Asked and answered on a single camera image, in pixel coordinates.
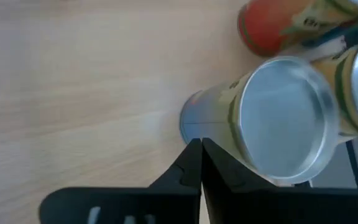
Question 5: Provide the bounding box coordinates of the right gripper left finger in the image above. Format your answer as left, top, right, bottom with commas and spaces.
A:
38, 138, 203, 224

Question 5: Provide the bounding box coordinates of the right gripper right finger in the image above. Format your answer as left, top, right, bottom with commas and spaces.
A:
201, 138, 358, 224

